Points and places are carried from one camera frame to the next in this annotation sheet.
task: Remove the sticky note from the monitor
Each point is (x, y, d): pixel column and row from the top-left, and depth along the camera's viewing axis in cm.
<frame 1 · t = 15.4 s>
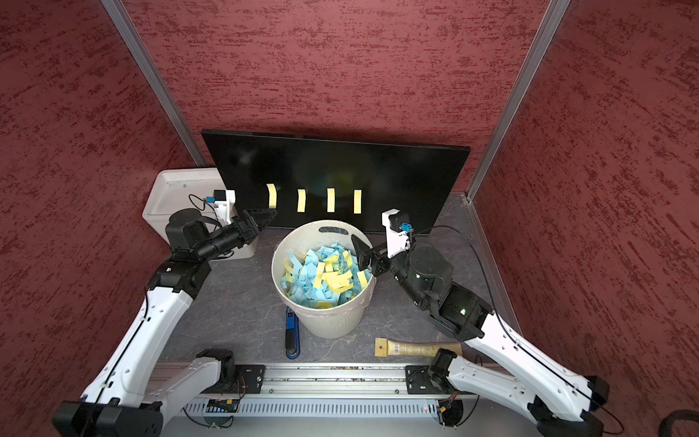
left hand: (271, 222, 69), fingers open
right hand: (367, 237, 62), fingers open
black flat monitor: (327, 179, 97), point 23 cm above the table
white plastic drawer box: (193, 188, 94), point 22 cm above the table
beige plastic waste bin: (347, 320, 82), point 5 cm above the table
pile of discarded sticky notes: (324, 277, 71), point 24 cm above the table
yellow sticky note: (301, 200, 74), point 35 cm above the table
yellow sticky note middle: (330, 199, 74), point 35 cm above the table
yellow sticky note 2: (357, 201, 75), point 34 cm above the table
blue black utility knife: (292, 343, 82), on the table
wooden handle brush: (384, 348, 81), on the table

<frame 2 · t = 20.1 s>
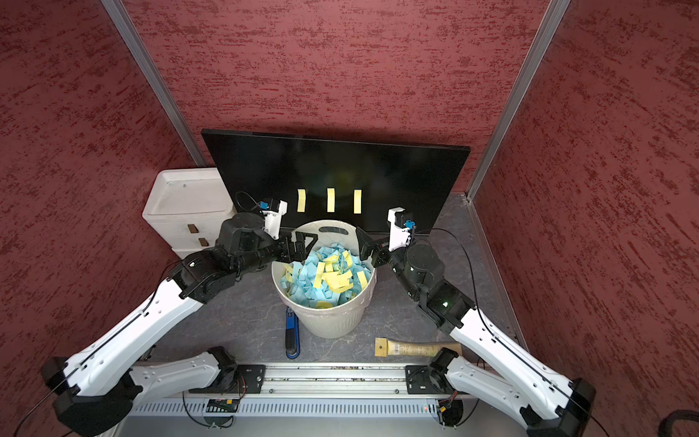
left hand: (301, 241, 67), fingers open
right hand: (367, 232, 66), fingers open
the named things where they were.

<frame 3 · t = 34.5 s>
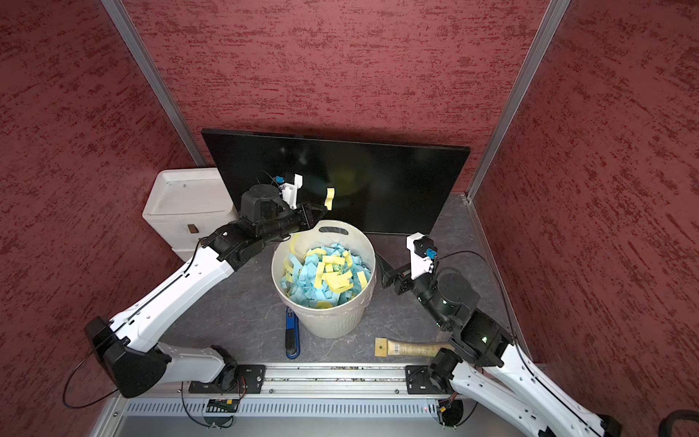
left hand: (325, 215, 69), fingers closed
right hand: (389, 253, 64), fingers open
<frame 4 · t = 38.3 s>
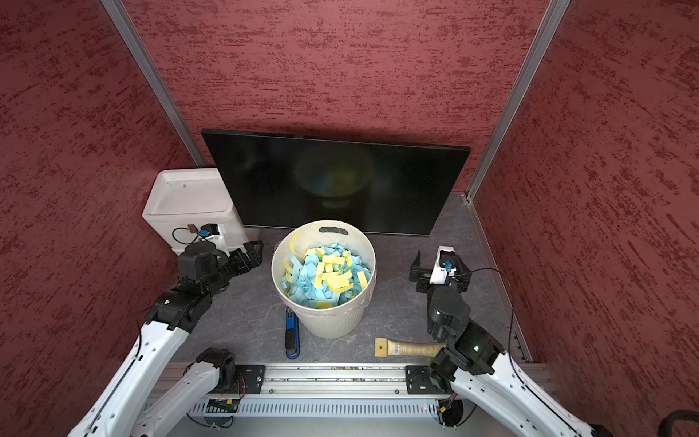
left hand: (248, 254, 76), fingers open
right hand: (434, 260, 70), fingers open
